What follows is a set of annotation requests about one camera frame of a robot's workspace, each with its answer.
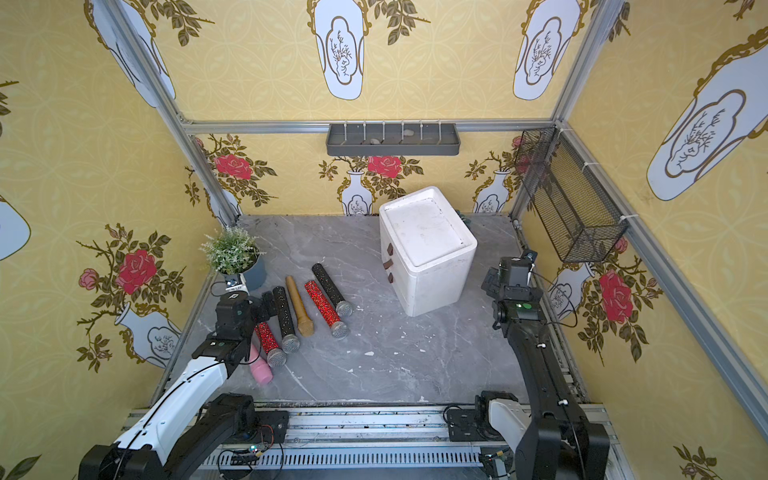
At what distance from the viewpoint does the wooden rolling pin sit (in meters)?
0.90

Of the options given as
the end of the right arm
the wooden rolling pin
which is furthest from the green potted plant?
the end of the right arm

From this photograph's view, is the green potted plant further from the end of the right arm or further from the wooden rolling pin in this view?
the end of the right arm
